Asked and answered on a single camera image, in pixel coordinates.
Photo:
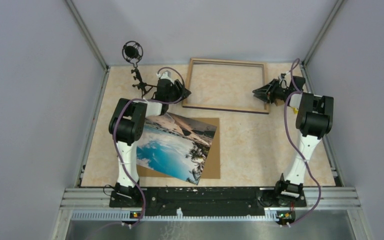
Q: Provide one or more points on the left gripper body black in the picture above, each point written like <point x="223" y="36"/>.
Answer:
<point x="174" y="94"/>

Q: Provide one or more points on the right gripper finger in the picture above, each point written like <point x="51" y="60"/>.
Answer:
<point x="265" y="89"/>
<point x="265" y="97"/>

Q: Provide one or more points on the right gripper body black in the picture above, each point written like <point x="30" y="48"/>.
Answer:
<point x="279" y="93"/>

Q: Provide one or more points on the wooden picture frame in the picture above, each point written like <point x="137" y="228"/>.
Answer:
<point x="226" y="85"/>

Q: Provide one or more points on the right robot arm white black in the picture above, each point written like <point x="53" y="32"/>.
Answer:
<point x="314" y="119"/>

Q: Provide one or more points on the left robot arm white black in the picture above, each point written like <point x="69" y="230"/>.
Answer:
<point x="127" y="125"/>

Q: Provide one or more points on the beach landscape photo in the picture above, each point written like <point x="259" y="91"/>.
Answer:
<point x="178" y="149"/>

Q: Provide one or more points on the small brown wooden block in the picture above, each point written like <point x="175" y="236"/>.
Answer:
<point x="279" y="102"/>

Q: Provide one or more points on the small yellow toy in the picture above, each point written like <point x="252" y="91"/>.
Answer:
<point x="295" y="106"/>

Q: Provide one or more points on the black microphone on tripod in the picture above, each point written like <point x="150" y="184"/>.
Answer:
<point x="132" y="53"/>

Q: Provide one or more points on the brown cardboard backing board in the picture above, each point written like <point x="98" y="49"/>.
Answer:
<point x="213" y="165"/>

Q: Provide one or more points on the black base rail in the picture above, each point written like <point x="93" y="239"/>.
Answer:
<point x="203" y="201"/>

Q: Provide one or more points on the white cable duct strip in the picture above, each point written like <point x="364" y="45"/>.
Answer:
<point x="127" y="216"/>

